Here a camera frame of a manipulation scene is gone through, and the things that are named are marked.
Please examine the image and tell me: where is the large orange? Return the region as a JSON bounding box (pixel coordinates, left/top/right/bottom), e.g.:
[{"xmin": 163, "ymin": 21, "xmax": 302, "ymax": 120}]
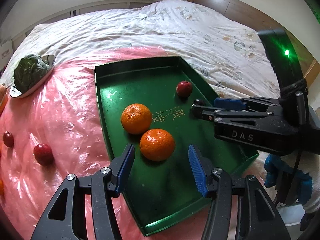
[
  {"xmin": 139, "ymin": 128, "xmax": 176, "ymax": 161},
  {"xmin": 120, "ymin": 103, "xmax": 152, "ymax": 134}
]

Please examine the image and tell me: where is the red strawberry-like apple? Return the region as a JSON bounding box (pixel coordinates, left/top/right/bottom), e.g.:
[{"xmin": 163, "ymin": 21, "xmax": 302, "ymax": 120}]
[{"xmin": 33, "ymin": 144, "xmax": 54, "ymax": 166}]

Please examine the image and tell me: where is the dark purple plum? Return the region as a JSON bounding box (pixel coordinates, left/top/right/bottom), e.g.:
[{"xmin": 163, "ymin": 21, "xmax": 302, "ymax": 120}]
[{"xmin": 193, "ymin": 99, "xmax": 206, "ymax": 106}]

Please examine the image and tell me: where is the right blue gloved hand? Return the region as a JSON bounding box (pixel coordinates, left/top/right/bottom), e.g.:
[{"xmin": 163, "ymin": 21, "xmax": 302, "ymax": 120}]
[{"xmin": 264, "ymin": 152, "xmax": 319, "ymax": 213}]

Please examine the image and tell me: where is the white floral bedsheet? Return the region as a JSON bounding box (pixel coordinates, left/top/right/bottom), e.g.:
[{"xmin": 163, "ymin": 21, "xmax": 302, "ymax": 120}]
[{"xmin": 1, "ymin": 0, "xmax": 280, "ymax": 98}]

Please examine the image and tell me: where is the green tray box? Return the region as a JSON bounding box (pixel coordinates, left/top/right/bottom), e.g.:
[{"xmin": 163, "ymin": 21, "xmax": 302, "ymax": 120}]
[{"xmin": 94, "ymin": 56, "xmax": 258, "ymax": 236}]

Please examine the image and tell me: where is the small orange near carrot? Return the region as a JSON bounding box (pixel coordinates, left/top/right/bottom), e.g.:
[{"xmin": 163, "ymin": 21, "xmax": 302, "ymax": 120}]
[{"xmin": 0, "ymin": 179, "xmax": 4, "ymax": 196}]

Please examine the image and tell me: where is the wooden headboard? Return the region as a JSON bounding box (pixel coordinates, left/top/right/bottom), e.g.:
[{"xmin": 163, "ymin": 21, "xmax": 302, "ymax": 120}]
[{"xmin": 188, "ymin": 0, "xmax": 319, "ymax": 87}]

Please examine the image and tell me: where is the pink plastic sheet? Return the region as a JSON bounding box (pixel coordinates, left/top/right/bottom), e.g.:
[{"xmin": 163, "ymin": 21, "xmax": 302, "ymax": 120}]
[{"xmin": 0, "ymin": 45, "xmax": 251, "ymax": 240}]

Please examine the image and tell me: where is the dark red small apple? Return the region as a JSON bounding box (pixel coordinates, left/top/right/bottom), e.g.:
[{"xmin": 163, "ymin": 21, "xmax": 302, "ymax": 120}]
[{"xmin": 3, "ymin": 131, "xmax": 14, "ymax": 148}]

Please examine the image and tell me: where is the carrot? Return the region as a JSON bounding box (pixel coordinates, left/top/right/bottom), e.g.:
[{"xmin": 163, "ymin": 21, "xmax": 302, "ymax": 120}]
[{"xmin": 0, "ymin": 83, "xmax": 7, "ymax": 105}]

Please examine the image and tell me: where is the green leafy vegetable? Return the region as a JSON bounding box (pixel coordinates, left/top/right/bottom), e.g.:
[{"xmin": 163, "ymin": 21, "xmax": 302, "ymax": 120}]
[{"xmin": 14, "ymin": 54, "xmax": 50, "ymax": 93}]

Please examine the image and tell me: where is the white round plate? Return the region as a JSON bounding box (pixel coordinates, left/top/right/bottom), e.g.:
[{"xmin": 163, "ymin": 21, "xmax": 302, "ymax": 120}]
[{"xmin": 10, "ymin": 54, "xmax": 56, "ymax": 99}]

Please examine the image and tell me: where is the white cardboard box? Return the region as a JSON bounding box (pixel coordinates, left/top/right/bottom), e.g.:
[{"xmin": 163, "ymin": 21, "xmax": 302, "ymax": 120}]
[{"xmin": 0, "ymin": 40, "xmax": 13, "ymax": 70}]

